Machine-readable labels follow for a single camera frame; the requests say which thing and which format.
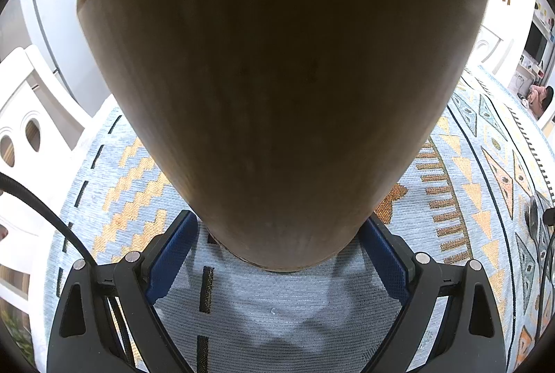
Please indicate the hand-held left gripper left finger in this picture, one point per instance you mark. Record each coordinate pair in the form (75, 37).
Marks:
(171, 258)

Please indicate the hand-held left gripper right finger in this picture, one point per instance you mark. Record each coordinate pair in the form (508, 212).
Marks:
(386, 260)

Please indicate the metal spoon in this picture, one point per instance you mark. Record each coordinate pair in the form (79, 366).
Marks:
(532, 214)

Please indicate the wooden utensil holder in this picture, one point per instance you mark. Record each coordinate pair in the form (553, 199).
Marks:
(277, 95)

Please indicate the blue patterned tablecloth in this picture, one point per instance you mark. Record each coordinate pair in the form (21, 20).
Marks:
(269, 312)

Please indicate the white dining chair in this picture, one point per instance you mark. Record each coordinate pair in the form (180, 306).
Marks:
(494, 56)
(47, 95)

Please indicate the white refrigerator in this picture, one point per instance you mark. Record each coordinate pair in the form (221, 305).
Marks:
(65, 39)

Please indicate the television screen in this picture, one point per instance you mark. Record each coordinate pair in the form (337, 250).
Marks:
(535, 42)

